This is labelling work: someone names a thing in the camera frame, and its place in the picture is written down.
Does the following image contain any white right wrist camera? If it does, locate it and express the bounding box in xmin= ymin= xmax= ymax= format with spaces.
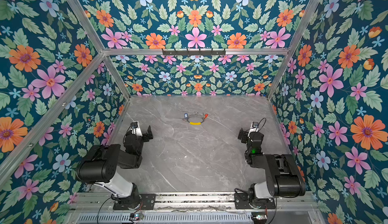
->
xmin=248 ymin=122 xmax=259 ymax=136

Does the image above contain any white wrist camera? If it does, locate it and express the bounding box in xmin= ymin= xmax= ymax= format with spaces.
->
xmin=248 ymin=122 xmax=259 ymax=136
xmin=129 ymin=122 xmax=142 ymax=137

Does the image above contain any large keyring with yellow sleeve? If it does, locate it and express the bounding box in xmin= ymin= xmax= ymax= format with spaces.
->
xmin=183 ymin=112 xmax=207 ymax=126

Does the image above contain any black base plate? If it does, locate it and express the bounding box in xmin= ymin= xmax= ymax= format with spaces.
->
xmin=234 ymin=192 xmax=276 ymax=210
xmin=113 ymin=194 xmax=156 ymax=210

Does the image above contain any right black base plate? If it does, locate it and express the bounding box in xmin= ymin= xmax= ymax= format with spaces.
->
xmin=234 ymin=192 xmax=276 ymax=210

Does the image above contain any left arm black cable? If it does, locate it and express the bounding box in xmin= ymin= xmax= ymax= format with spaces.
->
xmin=96 ymin=195 xmax=114 ymax=224

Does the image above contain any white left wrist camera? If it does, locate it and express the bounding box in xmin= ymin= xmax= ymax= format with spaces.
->
xmin=129 ymin=122 xmax=142 ymax=137

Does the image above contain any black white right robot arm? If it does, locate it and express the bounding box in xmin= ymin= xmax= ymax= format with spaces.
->
xmin=236 ymin=128 xmax=306 ymax=209

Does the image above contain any white vented cable duct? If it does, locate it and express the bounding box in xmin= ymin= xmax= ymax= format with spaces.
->
xmin=76 ymin=212 xmax=253 ymax=224

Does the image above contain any black hook rail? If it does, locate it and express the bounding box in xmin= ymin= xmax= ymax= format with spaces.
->
xmin=162 ymin=49 xmax=226 ymax=56

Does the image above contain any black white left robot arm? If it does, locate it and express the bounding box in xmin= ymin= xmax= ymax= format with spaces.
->
xmin=76 ymin=122 xmax=153 ymax=210

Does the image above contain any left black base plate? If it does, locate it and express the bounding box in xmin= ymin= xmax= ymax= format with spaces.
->
xmin=113 ymin=194 xmax=156 ymax=210

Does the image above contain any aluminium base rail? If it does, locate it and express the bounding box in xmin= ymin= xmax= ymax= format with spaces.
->
xmin=71 ymin=191 xmax=319 ymax=213

